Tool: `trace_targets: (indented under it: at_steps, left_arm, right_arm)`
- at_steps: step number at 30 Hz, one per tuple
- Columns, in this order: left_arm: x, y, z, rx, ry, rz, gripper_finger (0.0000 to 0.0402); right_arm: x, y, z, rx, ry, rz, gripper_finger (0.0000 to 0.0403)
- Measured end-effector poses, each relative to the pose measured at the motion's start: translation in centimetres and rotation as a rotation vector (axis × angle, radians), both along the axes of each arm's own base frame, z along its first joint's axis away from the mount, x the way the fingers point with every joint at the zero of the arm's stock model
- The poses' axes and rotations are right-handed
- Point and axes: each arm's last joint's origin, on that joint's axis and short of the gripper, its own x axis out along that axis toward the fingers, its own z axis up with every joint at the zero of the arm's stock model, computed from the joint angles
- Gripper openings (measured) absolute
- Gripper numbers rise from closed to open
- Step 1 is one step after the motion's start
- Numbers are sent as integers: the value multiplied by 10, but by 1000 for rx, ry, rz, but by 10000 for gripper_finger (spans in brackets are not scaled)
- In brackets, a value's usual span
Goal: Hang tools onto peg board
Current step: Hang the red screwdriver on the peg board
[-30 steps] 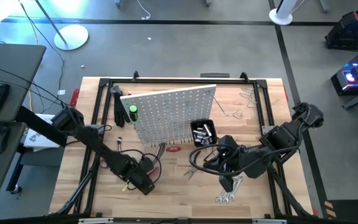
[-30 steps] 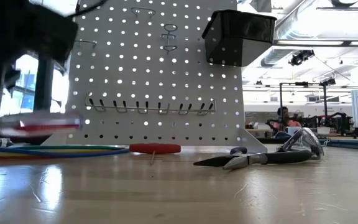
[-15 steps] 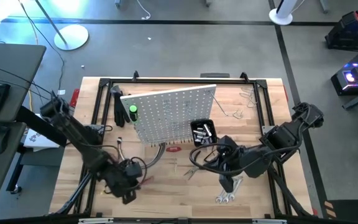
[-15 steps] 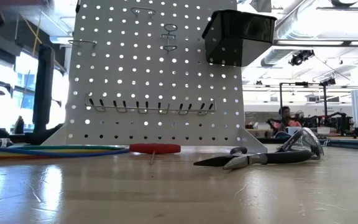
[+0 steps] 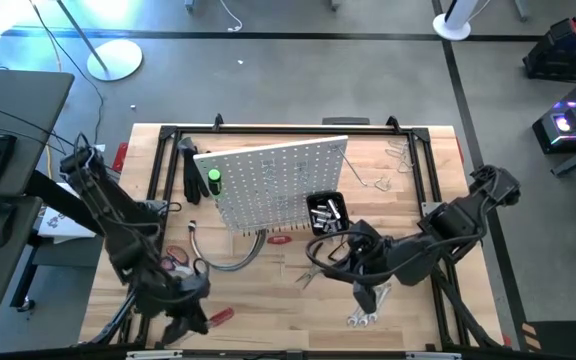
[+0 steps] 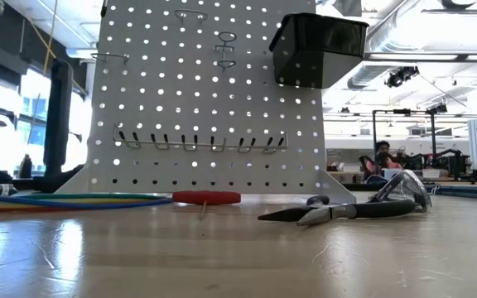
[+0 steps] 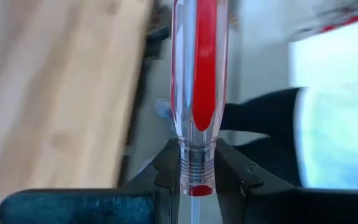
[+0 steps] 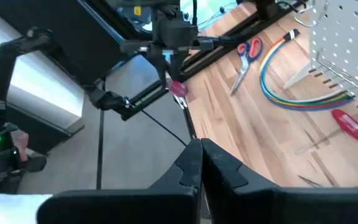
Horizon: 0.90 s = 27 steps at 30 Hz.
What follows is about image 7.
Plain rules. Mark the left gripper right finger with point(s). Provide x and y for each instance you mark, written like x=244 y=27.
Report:
x=291 y=208

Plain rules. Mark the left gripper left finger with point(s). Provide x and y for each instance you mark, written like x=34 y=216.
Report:
x=104 y=208

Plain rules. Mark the clear red Husky screwdriver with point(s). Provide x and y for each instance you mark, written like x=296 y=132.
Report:
x=204 y=77

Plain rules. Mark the black upright post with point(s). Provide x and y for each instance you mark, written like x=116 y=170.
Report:
x=266 y=115

